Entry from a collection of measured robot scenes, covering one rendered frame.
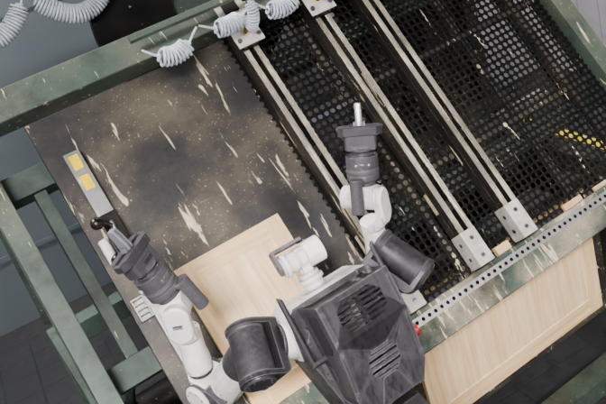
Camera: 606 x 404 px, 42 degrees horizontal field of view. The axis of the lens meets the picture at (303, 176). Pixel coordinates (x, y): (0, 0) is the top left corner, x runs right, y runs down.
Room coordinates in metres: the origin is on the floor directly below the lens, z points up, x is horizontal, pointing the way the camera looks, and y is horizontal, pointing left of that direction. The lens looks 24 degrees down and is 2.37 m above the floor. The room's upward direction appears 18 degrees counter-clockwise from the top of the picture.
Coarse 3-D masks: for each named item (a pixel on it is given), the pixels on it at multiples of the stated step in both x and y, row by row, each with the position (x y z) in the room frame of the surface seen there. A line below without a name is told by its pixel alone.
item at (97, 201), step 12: (72, 168) 2.24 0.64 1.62; (84, 168) 2.25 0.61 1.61; (84, 192) 2.19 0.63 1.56; (96, 192) 2.20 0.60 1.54; (96, 204) 2.17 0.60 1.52; (108, 204) 2.18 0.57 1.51; (96, 216) 2.16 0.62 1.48; (156, 312) 1.97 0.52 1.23; (168, 336) 1.92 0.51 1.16; (180, 360) 1.89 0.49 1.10
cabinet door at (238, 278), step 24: (240, 240) 2.16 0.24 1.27; (264, 240) 2.16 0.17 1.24; (288, 240) 2.17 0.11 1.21; (192, 264) 2.09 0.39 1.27; (216, 264) 2.10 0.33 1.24; (240, 264) 2.11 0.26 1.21; (264, 264) 2.11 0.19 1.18; (216, 288) 2.05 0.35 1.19; (240, 288) 2.06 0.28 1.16; (264, 288) 2.06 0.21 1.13; (288, 288) 2.07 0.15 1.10; (216, 312) 2.00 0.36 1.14; (240, 312) 2.01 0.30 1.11; (264, 312) 2.01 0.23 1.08; (216, 336) 1.95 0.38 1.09; (288, 384) 1.87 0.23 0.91
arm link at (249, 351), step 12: (228, 336) 1.54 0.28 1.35; (240, 336) 1.52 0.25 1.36; (252, 336) 1.51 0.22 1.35; (264, 336) 1.53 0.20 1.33; (228, 348) 1.55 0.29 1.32; (240, 348) 1.50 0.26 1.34; (252, 348) 1.49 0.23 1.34; (264, 348) 1.50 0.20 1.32; (228, 360) 1.53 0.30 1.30; (240, 360) 1.48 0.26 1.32; (252, 360) 1.47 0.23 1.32; (264, 360) 1.47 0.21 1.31; (228, 372) 1.54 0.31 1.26; (240, 372) 1.47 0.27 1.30
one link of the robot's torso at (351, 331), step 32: (320, 288) 1.61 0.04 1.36; (352, 288) 1.48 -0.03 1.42; (384, 288) 1.49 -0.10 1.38; (288, 320) 1.49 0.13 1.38; (320, 320) 1.43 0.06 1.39; (352, 320) 1.44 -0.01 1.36; (384, 320) 1.46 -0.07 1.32; (288, 352) 1.51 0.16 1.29; (320, 352) 1.49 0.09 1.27; (352, 352) 1.41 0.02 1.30; (384, 352) 1.44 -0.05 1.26; (416, 352) 1.46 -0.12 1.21; (320, 384) 1.51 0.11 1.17; (352, 384) 1.39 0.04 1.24; (384, 384) 1.41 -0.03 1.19; (416, 384) 1.44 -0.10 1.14
